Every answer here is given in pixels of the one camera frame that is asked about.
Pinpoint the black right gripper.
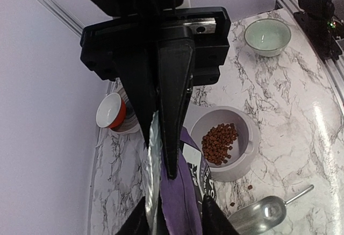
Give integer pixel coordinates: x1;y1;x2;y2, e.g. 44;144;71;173
80;6;231;180

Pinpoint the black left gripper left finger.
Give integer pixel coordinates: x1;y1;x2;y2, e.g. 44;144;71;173
116;197;149;235

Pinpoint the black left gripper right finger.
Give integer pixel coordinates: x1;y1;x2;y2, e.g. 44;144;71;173
202;195;239;235

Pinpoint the purple puppy food bag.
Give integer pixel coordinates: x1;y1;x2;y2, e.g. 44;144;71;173
145;112;217;234

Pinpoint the silver metal scoop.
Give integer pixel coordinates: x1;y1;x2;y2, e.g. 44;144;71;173
229;185;314;234

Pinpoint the grey double pet bowl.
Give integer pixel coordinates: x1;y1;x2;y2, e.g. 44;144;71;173
184;104;261;182

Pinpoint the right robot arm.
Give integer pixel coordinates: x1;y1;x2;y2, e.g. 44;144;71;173
80;0;231;179

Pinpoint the spiral pattern ceramic plate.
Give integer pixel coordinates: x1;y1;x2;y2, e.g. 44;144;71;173
112;87;140;134

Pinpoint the orange white ceramic bowl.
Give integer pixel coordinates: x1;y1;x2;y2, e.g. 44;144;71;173
96;92;126;129

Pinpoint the brown kibble in front bowl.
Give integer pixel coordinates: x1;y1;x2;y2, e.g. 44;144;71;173
201;123;239;166

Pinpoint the pale green glass bowl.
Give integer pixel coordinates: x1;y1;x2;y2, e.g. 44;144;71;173
244;19;291;58

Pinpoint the aluminium right corner post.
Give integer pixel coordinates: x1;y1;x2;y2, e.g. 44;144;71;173
37;0;84;38

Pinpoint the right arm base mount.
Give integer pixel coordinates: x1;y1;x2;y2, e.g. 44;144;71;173
293;0;343;60

